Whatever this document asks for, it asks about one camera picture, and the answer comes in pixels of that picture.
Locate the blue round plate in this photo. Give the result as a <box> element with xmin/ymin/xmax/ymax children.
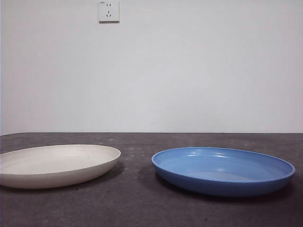
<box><xmin>151</xmin><ymin>146</ymin><xmax>296</xmax><ymax>198</ymax></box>

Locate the white round plate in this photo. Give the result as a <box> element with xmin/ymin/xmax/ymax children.
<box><xmin>0</xmin><ymin>144</ymin><xmax>122</xmax><ymax>190</ymax></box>

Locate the white wall socket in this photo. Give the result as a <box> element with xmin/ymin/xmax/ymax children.
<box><xmin>98</xmin><ymin>0</ymin><xmax>120</xmax><ymax>24</ymax></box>

